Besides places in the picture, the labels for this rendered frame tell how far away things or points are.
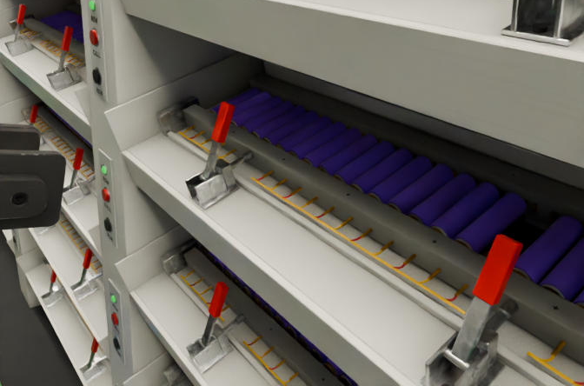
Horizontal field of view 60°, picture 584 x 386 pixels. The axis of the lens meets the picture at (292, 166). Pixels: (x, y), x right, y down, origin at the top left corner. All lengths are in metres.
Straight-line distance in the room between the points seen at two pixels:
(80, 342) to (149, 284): 0.54
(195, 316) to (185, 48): 0.31
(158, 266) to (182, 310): 0.08
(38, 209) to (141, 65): 0.38
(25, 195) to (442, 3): 0.21
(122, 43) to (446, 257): 0.39
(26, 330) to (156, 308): 0.84
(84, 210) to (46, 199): 0.66
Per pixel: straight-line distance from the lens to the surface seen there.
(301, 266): 0.38
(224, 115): 0.45
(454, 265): 0.34
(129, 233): 0.65
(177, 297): 0.66
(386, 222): 0.37
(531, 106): 0.23
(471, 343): 0.30
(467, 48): 0.23
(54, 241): 1.18
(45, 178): 0.23
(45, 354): 1.39
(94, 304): 0.99
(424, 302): 0.34
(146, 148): 0.59
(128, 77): 0.58
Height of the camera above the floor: 0.91
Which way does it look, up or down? 23 degrees down
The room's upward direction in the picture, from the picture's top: 5 degrees clockwise
